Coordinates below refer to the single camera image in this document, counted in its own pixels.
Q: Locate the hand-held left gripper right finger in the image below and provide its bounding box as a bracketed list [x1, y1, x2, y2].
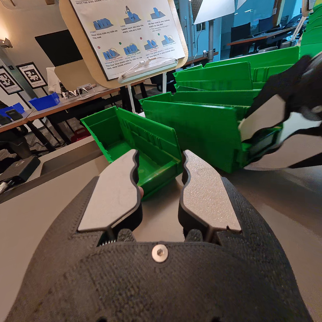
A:
[178, 150, 242, 242]

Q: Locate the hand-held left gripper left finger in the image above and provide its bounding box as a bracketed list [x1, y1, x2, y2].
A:
[77, 150, 144, 234]

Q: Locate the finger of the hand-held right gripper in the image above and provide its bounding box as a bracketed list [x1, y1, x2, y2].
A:
[244, 135, 322, 172]
[238, 95, 288, 144]

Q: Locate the green plastic storage bin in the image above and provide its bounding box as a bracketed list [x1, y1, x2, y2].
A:
[80, 106, 183, 202]
[173, 62, 267, 92]
[202, 46, 300, 83]
[139, 89, 283, 174]

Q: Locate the grey desk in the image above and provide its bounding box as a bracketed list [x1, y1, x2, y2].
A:
[0, 137, 322, 315]

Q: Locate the nested green bin stack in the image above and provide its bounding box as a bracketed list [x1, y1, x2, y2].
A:
[299, 0, 322, 54]

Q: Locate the red plastic case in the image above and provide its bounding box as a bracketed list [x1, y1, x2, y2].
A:
[71, 127, 92, 144]

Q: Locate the black flat case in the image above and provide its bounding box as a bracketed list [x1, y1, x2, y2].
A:
[0, 155, 41, 183]

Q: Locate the studio softbox light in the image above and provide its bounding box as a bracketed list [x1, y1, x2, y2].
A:
[192, 0, 248, 25]

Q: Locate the blue plastic bin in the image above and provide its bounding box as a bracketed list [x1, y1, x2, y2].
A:
[28, 92, 60, 111]
[0, 103, 25, 119]

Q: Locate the cardboard box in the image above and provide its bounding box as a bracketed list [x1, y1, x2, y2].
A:
[54, 59, 94, 91]

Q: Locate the white crumpled paper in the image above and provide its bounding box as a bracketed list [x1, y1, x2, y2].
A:
[46, 67, 63, 94]

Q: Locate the framed marker poster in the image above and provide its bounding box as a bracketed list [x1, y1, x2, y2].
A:
[16, 62, 48, 89]
[0, 66, 23, 95]

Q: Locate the instruction sheet on stand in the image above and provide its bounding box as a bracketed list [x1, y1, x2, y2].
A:
[59, 0, 189, 89]

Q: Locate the black wall panel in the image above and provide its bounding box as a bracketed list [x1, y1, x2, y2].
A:
[35, 30, 84, 67]

